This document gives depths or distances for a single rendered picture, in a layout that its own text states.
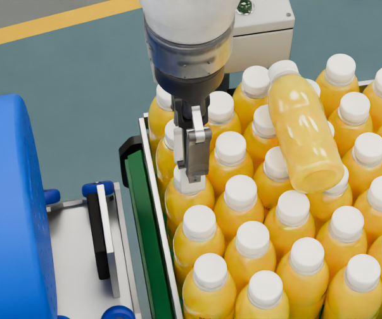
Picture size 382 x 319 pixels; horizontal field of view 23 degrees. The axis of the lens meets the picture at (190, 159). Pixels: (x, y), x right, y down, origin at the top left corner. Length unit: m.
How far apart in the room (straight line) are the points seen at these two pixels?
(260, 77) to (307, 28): 1.54
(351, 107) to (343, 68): 0.07
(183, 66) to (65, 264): 0.44
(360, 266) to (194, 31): 0.38
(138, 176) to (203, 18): 0.55
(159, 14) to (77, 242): 0.50
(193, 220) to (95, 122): 1.46
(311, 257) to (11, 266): 0.35
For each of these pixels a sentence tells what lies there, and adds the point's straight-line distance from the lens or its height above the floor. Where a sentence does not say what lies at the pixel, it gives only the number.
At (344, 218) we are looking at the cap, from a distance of 1.13.
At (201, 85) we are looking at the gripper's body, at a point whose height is 1.29.
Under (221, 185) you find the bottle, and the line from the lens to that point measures 1.20.
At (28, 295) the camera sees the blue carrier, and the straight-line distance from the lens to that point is 1.01.
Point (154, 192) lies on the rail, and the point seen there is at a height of 0.98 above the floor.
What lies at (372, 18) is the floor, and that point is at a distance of 2.84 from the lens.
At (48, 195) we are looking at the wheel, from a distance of 1.26.
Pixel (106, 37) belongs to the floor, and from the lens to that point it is 2.75.
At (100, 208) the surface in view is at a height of 1.05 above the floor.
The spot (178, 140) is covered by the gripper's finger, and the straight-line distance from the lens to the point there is 1.12.
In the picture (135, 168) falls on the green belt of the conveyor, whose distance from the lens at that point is 1.38.
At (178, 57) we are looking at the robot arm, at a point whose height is 1.35.
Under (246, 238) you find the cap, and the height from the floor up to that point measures 1.08.
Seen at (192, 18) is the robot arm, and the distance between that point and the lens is 0.86.
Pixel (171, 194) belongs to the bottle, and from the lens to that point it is 1.17.
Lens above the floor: 2.04
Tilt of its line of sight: 56 degrees down
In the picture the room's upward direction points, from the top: straight up
